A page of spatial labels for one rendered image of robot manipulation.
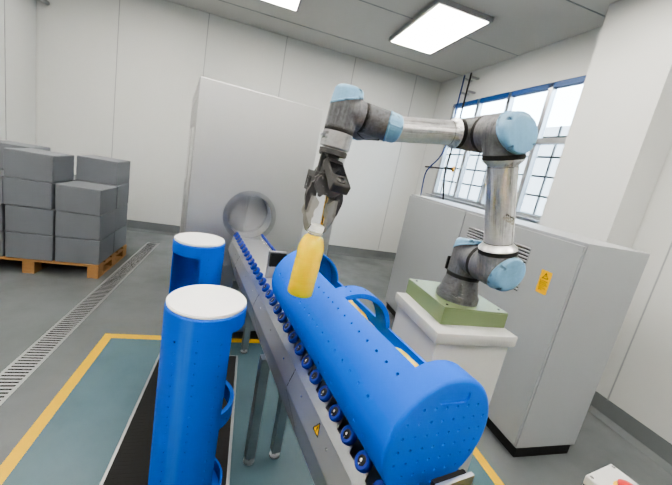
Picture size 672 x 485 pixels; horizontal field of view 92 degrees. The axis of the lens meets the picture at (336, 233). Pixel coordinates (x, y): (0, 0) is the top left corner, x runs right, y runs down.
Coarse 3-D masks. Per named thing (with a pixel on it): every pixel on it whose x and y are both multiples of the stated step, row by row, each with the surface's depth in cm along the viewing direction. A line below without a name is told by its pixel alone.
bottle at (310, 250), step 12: (312, 240) 82; (300, 252) 82; (312, 252) 82; (300, 264) 82; (312, 264) 82; (300, 276) 83; (312, 276) 83; (288, 288) 85; (300, 288) 83; (312, 288) 85
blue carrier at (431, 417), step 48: (336, 288) 104; (336, 336) 87; (384, 336) 110; (336, 384) 80; (384, 384) 68; (432, 384) 64; (480, 384) 70; (384, 432) 63; (432, 432) 66; (480, 432) 74; (384, 480) 64
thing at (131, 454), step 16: (144, 400) 181; (224, 400) 192; (144, 416) 171; (128, 432) 160; (144, 432) 162; (224, 432) 170; (128, 448) 152; (144, 448) 154; (224, 448) 161; (112, 464) 144; (128, 464) 145; (144, 464) 146; (224, 464) 153; (112, 480) 137; (128, 480) 138; (144, 480) 140; (224, 480) 146
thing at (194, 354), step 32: (192, 320) 107; (224, 320) 111; (160, 352) 116; (192, 352) 109; (224, 352) 115; (160, 384) 116; (192, 384) 112; (224, 384) 119; (160, 416) 117; (192, 416) 115; (224, 416) 125; (160, 448) 119; (192, 448) 118; (160, 480) 121; (192, 480) 122
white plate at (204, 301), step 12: (180, 288) 125; (192, 288) 127; (204, 288) 129; (216, 288) 131; (228, 288) 133; (168, 300) 114; (180, 300) 116; (192, 300) 117; (204, 300) 119; (216, 300) 121; (228, 300) 123; (240, 300) 124; (180, 312) 108; (192, 312) 109; (204, 312) 111; (216, 312) 112; (228, 312) 114
